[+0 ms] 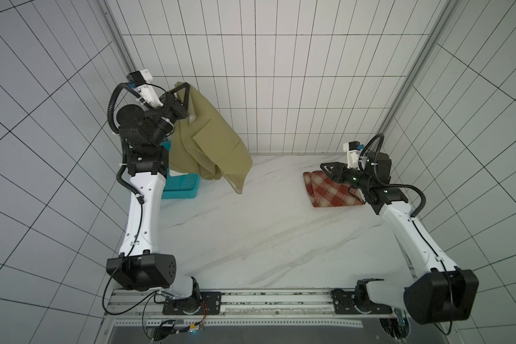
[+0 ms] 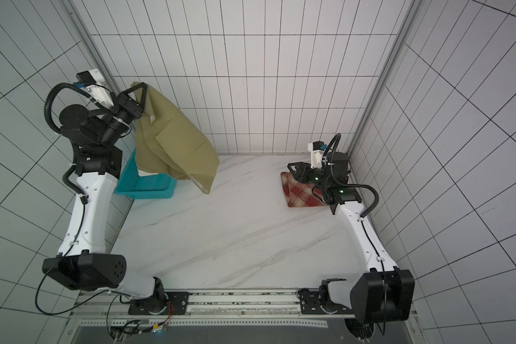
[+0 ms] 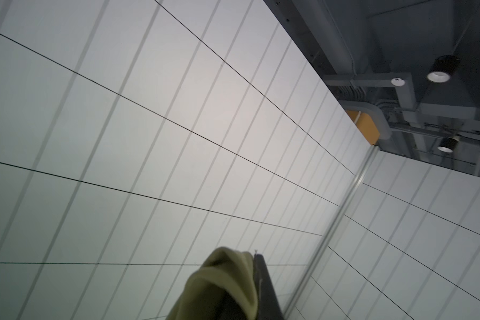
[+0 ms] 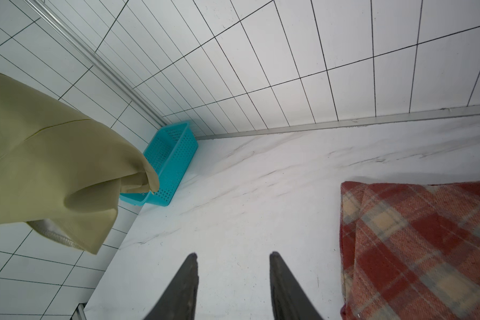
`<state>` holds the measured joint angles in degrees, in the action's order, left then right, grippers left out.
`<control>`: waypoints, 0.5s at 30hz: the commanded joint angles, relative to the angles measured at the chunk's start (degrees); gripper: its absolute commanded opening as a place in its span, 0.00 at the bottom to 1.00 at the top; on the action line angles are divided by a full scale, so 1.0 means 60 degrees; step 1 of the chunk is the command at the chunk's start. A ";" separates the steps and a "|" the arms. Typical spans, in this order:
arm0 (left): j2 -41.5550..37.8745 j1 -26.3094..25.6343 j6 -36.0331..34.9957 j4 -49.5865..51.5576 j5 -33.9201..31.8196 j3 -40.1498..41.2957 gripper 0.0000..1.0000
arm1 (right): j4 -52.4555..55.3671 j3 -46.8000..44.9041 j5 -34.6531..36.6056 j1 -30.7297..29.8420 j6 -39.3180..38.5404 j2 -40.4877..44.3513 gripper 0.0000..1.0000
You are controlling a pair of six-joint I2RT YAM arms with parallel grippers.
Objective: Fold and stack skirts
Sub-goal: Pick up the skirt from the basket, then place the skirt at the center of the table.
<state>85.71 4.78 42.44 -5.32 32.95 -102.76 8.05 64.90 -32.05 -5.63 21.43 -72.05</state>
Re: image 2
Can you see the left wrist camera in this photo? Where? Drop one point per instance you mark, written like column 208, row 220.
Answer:
column 93, row 82

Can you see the aluminium mounting rail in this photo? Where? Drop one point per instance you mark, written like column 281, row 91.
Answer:
column 217, row 305

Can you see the teal plastic basket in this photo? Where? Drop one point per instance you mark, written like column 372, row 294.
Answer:
column 130, row 184

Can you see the right electronics wiring board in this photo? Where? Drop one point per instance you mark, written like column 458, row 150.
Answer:
column 363, row 333

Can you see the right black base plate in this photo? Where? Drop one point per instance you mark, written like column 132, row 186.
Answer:
column 310, row 303

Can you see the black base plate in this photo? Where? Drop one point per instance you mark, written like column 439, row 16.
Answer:
column 310, row 303
column 174, row 303

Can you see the left electronics wiring board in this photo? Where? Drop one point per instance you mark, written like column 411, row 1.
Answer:
column 134, row 327

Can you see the olive green skirt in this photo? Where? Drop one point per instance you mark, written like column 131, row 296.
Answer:
column 167, row 141

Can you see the red plaid skirt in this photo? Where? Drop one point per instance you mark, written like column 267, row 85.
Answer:
column 300, row 195

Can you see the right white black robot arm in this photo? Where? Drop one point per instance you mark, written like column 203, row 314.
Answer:
column 380, row 291

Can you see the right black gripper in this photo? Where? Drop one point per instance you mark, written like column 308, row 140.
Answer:
column 298, row 170

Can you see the electronics wiring board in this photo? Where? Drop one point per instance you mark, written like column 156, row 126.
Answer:
column 134, row 327
column 363, row 333

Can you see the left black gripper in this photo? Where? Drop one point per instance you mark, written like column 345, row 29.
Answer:
column 126, row 92

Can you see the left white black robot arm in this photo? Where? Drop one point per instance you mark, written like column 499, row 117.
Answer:
column 82, row 261

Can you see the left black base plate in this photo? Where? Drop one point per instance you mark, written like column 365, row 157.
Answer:
column 174, row 303

